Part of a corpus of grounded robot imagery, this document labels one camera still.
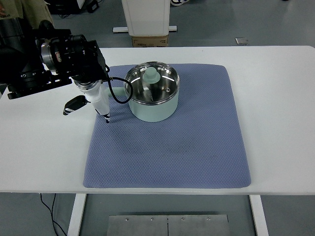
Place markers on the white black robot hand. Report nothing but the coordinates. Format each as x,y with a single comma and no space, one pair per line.
94,93

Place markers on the green pot with handle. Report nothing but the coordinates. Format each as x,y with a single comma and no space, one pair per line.
149,113

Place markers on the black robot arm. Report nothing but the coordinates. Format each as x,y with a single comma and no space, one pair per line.
36,60

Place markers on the glass lid green knob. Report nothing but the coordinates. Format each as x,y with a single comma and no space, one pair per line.
152,83

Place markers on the cardboard box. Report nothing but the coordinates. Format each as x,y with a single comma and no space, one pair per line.
149,41

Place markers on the black white machine base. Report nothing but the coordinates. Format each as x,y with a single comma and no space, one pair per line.
72,6

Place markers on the person in khaki trousers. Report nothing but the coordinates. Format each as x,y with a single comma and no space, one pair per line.
34,11

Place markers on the blue quilted mat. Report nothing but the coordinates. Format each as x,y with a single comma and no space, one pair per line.
199,146

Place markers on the white black sneaker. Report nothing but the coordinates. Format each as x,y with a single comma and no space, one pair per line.
178,2

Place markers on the white table left leg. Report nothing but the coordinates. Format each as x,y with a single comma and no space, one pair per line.
77,215

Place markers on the white table leg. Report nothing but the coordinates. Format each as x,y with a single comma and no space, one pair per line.
77,215
258,215

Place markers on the grey floor plate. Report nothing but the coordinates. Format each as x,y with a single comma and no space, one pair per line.
242,41

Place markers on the white table right leg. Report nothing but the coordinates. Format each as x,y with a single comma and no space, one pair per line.
258,215

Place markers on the white pedestal stand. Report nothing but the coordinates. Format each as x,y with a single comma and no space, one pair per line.
146,18

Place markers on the metal base plate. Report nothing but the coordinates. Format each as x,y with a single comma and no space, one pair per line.
168,225

